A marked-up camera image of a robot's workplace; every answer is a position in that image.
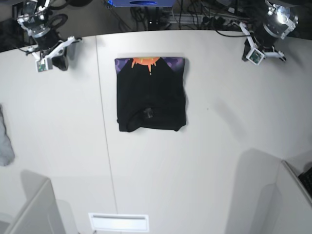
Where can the black T-shirt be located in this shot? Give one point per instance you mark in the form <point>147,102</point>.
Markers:
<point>150,93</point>

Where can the blue box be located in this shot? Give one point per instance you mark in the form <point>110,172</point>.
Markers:
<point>142,3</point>

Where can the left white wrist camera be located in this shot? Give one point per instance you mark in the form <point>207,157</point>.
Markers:
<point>255,56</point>

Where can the white partition panel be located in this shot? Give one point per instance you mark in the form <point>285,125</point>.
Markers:
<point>28,205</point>
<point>284,206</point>

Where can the grey cloth at edge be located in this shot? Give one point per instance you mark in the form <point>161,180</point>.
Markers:
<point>7,155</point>

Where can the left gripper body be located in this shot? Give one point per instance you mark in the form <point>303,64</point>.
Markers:
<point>279,21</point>

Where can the white partition panel left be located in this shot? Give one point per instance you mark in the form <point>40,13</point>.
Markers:
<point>28,205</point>

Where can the white table slot plate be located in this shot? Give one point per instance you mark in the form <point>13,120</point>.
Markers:
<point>134,223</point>

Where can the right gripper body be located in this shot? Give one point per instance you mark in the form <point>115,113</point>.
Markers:
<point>44,32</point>

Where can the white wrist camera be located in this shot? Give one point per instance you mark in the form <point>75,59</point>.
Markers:
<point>255,56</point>
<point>44,64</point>

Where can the white partition panel right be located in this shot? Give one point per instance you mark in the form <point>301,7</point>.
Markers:
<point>284,206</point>

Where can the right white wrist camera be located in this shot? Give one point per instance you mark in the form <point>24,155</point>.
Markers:
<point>44,64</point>

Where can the black keyboard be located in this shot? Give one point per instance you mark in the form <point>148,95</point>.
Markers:
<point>306,180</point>

